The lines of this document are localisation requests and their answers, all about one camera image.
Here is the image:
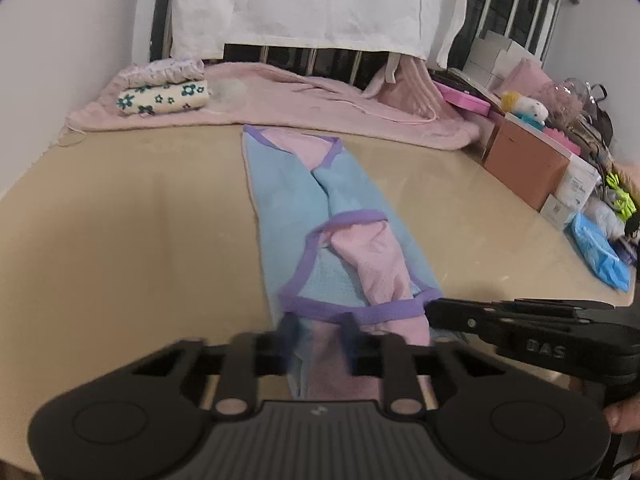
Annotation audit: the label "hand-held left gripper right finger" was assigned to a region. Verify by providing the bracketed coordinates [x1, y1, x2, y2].
[340, 317, 516, 416]

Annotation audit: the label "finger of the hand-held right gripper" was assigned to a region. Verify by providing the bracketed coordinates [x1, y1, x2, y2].
[500, 299, 616, 313]
[425, 298, 576, 346]

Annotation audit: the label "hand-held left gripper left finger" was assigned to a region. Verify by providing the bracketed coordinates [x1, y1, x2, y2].
[115, 312, 302, 418]

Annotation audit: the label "pink and blue garment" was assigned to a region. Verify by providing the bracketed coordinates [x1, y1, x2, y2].
[242, 125, 447, 400]

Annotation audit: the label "person's right hand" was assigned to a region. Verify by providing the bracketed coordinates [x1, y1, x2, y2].
[602, 399, 640, 434]

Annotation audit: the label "blue plastic packet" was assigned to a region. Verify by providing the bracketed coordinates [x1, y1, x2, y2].
[569, 211, 632, 292]

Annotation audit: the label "white labelled box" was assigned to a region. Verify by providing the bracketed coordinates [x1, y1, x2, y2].
[540, 152, 602, 232]

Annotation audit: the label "neon yellow item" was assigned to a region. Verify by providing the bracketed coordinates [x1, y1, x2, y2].
[604, 172, 637, 222]

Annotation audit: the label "terracotta box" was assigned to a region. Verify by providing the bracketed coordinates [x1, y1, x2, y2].
[482, 112, 572, 212]

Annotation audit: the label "pink bumpy foam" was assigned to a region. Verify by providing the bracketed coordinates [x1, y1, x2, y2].
[541, 126, 582, 157]

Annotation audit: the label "black bag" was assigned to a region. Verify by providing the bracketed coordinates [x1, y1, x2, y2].
[589, 84, 615, 148]

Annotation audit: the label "yellow and white plush toy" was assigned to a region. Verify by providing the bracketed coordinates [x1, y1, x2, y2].
[500, 91, 549, 129]

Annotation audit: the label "clear bag with pink lace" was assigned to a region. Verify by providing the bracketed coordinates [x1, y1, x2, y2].
[542, 76, 597, 127]

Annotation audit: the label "pink flat case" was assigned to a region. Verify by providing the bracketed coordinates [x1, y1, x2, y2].
[434, 82, 492, 117]

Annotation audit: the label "pink pouch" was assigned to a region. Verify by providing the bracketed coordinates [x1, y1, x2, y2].
[504, 57, 557, 107]

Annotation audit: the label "pink ribbed cloth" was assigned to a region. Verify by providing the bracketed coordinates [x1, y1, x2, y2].
[362, 54, 440, 112]

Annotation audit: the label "stack of white boxes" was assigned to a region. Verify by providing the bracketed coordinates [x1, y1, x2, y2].
[462, 30, 544, 92]

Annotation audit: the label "pink fuzzy blanket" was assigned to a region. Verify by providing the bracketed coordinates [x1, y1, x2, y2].
[66, 61, 482, 152]

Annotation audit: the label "white translucent cloth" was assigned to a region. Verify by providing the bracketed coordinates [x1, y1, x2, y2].
[207, 79, 249, 112]

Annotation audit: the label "cream folded cloth green flowers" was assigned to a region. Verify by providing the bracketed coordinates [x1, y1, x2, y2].
[116, 80, 209, 118]

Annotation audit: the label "narrow white hanging cloth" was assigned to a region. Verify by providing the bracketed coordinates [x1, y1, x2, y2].
[434, 0, 474, 70]

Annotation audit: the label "pink folded small-floral cloth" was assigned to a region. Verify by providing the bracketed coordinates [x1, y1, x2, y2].
[122, 57, 206, 89]

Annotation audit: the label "large white hanging towel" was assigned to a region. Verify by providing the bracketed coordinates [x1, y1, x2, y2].
[227, 0, 436, 60]

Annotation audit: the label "small white hanging towel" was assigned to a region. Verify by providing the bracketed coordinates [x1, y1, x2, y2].
[170, 0, 237, 59]

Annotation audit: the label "white string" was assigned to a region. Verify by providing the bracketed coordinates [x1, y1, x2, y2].
[56, 121, 85, 147]

